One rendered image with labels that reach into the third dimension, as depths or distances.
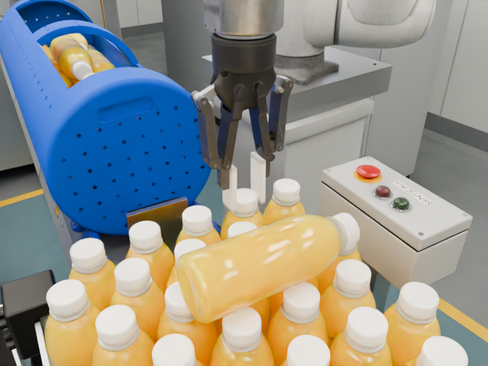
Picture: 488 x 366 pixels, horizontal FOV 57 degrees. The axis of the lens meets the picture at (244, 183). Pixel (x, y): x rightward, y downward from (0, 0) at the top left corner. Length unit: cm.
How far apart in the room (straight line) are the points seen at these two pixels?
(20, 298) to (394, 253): 51
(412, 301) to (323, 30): 78
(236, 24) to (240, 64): 4
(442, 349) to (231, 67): 35
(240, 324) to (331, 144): 85
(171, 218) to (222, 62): 31
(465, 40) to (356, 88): 222
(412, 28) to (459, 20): 231
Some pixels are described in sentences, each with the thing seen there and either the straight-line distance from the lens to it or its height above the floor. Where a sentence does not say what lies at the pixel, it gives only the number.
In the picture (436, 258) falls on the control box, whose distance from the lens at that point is 66.
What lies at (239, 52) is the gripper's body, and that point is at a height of 132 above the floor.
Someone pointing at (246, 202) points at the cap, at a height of 111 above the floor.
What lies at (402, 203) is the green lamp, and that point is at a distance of 64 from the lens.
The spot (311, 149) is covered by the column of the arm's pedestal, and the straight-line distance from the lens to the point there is 118.
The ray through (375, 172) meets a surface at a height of 111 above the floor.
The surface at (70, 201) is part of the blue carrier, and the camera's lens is 76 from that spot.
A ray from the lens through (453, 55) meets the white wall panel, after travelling 349.
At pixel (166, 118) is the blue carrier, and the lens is 74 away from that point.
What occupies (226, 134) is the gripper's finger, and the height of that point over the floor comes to 121.
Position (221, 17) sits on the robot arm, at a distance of 50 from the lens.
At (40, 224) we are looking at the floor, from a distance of 265.
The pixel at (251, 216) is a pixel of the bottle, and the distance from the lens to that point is 63.
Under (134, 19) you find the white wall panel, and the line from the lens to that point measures 627.
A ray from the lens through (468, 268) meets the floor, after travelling 240.
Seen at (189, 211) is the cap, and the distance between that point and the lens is 61.
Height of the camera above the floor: 145
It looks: 32 degrees down
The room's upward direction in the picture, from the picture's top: straight up
